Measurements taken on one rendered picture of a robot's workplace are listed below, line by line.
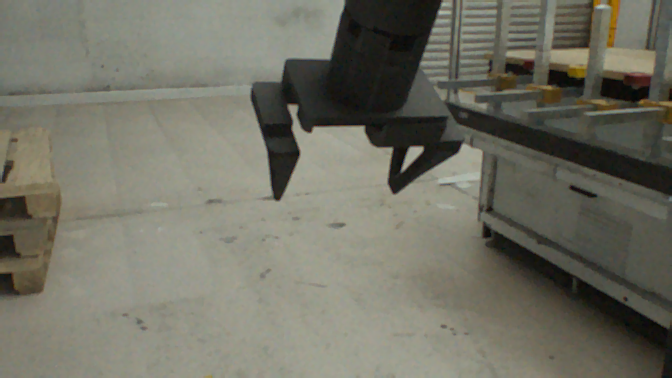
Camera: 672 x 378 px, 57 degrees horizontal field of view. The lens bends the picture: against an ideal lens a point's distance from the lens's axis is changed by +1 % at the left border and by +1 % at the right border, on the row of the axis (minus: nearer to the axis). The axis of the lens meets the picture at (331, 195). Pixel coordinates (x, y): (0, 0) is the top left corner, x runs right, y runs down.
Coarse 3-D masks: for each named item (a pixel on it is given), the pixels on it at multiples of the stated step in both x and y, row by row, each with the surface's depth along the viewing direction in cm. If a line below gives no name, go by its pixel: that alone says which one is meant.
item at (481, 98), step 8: (568, 88) 219; (576, 88) 218; (480, 96) 205; (488, 96) 206; (496, 96) 207; (504, 96) 209; (512, 96) 210; (520, 96) 211; (528, 96) 212; (536, 96) 213; (568, 96) 218; (576, 96) 219
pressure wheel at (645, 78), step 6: (636, 72) 195; (642, 72) 197; (624, 78) 196; (630, 78) 194; (636, 78) 193; (642, 78) 192; (648, 78) 192; (624, 84) 196; (630, 84) 194; (636, 84) 193; (642, 84) 193; (648, 84) 193; (636, 90) 197; (636, 96) 197
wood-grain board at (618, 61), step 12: (612, 48) 297; (492, 60) 272; (516, 60) 257; (552, 60) 243; (564, 60) 243; (576, 60) 243; (612, 60) 242; (624, 60) 242; (636, 60) 241; (648, 60) 241; (612, 72) 210; (624, 72) 206; (648, 72) 203
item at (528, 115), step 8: (624, 104) 195; (632, 104) 196; (528, 112) 183; (536, 112) 184; (544, 112) 185; (552, 112) 186; (560, 112) 187; (568, 112) 188; (576, 112) 190; (584, 112) 191; (528, 120) 184; (536, 120) 185; (544, 120) 186
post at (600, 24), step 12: (600, 12) 187; (600, 24) 188; (600, 36) 189; (600, 48) 190; (588, 60) 194; (600, 60) 192; (588, 72) 194; (600, 72) 193; (588, 84) 195; (600, 84) 194; (588, 96) 195; (588, 132) 198
